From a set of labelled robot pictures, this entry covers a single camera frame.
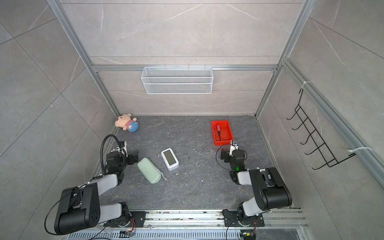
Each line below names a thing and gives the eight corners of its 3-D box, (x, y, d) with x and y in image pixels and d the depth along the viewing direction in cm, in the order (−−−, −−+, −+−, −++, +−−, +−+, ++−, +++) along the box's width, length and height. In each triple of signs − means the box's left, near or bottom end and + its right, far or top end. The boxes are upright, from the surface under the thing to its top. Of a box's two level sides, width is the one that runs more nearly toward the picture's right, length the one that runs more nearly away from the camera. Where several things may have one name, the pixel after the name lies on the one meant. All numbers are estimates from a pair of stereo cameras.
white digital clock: (169, 172, 92) (167, 168, 88) (161, 155, 99) (160, 151, 95) (179, 166, 94) (179, 163, 90) (171, 150, 102) (171, 146, 98)
